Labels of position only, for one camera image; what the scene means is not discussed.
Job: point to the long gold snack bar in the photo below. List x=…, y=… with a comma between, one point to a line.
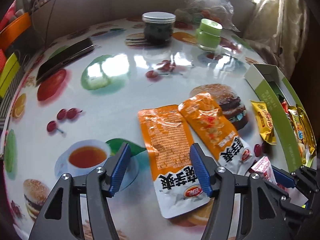
x=299, y=132

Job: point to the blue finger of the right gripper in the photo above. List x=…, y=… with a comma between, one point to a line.
x=283, y=178

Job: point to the small gold peanut crisp packet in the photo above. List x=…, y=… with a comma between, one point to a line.
x=264, y=122

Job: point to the clear jar white lid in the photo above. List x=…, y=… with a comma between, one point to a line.
x=159, y=27

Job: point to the black smartphone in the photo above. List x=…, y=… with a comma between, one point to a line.
x=63, y=58

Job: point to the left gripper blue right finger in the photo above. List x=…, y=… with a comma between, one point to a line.
x=203, y=167

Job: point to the orange white snack pouch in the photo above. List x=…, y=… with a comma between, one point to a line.
x=217, y=133
x=168, y=139

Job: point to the beige patterned curtain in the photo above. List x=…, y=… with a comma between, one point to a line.
x=278, y=31

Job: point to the orange box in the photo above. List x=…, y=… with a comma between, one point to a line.
x=14, y=30

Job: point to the green white cardboard box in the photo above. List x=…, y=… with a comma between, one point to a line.
x=268, y=82

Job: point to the yellow green box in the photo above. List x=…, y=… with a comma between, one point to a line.
x=7, y=75

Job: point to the clear plastic bag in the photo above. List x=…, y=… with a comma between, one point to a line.
x=220, y=11

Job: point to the white pink snack packet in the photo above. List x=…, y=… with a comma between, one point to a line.
x=264, y=168

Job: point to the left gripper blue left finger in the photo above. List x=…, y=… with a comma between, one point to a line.
x=119, y=163

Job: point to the narrow gold snack bar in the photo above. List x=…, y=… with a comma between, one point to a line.
x=309, y=134

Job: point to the green plastic jar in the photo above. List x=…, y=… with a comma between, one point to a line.
x=208, y=35

